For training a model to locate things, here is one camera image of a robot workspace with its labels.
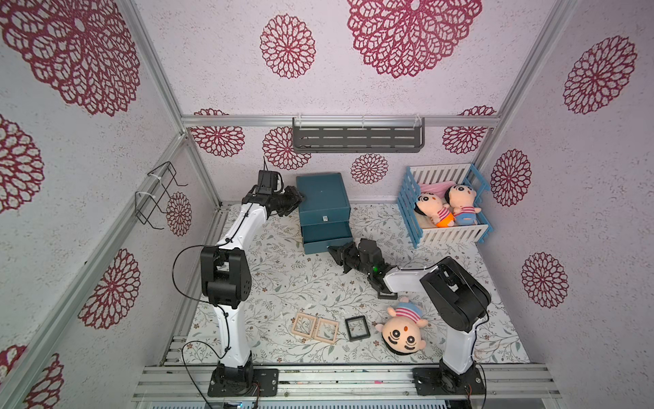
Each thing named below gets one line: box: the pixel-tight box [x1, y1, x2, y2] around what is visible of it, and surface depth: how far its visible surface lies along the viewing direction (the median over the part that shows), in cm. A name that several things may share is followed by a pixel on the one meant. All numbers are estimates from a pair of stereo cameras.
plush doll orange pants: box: [413, 192, 456, 228], surface depth 105 cm
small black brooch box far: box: [377, 291, 398, 300], surface depth 93 cm
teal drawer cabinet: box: [296, 172, 354, 255], surface depth 94 cm
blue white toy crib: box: [396, 163, 494, 248], surface depth 105 cm
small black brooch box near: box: [344, 315, 371, 342], surface depth 85 cm
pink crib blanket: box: [418, 180, 456, 196], surface depth 114 cm
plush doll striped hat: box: [375, 296, 429, 356], surface depth 78 cm
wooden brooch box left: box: [291, 312, 317, 339], surface depth 87 cm
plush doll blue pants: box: [444, 184, 482, 226], surface depth 104 cm
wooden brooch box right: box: [314, 317, 339, 345], surface depth 85 cm
